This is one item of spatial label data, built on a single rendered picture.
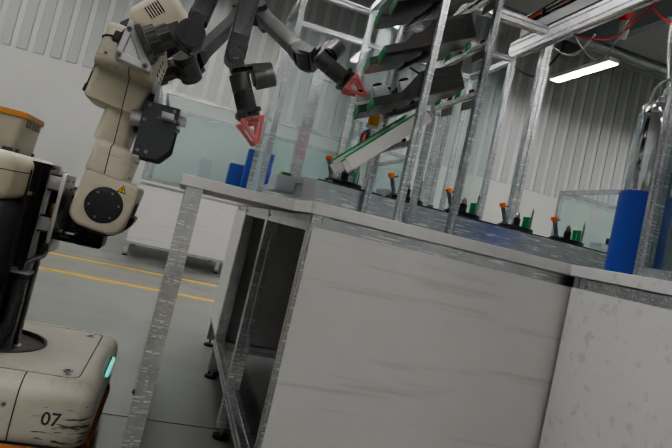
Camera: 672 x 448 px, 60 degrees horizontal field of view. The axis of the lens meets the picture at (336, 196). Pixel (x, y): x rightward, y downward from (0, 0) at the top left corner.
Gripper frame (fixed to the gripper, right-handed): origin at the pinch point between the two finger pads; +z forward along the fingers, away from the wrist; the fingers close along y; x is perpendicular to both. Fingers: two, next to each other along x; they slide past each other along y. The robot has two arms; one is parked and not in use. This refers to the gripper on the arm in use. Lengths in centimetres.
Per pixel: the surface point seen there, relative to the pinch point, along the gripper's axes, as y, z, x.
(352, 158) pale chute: -23.8, 9.6, 22.2
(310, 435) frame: -52, 43, 84
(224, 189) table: -34, -12, 52
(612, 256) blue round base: -22, 90, -6
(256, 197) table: -33, -4, 48
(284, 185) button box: 19.5, -1.7, 39.3
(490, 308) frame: -45, 61, 32
